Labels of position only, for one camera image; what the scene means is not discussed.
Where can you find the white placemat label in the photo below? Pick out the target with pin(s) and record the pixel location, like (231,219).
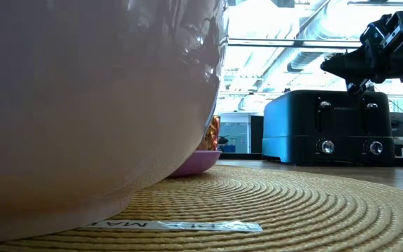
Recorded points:
(173,225)

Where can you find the amber plastic cup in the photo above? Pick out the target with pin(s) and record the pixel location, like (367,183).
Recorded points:
(211,134)

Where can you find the large white bowl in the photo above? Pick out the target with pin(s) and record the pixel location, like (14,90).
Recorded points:
(82,115)

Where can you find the purple plate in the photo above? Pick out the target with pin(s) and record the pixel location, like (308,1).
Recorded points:
(198,162)

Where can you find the black aluminium table frame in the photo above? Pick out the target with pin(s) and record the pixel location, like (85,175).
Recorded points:
(240,156)

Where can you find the black four-slot toaster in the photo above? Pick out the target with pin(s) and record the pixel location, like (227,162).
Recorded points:
(292,129)

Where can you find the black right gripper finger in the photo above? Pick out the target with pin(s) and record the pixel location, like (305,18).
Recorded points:
(352,66)
(357,86)

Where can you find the round woven tan placemat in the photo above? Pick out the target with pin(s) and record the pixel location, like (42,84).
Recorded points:
(292,206)

